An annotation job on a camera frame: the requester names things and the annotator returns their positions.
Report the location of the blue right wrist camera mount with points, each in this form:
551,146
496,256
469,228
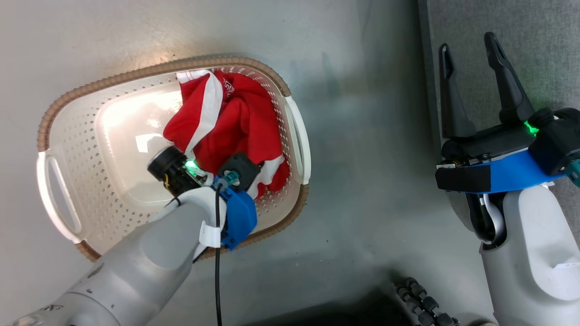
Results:
512,174

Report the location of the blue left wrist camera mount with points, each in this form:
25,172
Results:
238,213

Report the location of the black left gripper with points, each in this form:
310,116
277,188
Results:
199,172

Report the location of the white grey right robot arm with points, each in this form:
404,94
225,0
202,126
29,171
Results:
534,253

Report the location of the white perforated laundry basket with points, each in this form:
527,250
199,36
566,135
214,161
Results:
90,149

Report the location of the red and white garment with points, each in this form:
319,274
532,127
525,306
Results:
244,122

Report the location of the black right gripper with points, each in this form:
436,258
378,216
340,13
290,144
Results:
489,145

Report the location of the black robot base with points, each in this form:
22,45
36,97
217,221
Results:
353,318

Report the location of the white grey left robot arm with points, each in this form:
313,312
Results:
149,253

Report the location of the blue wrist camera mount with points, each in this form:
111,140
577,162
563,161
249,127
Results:
512,174
238,213

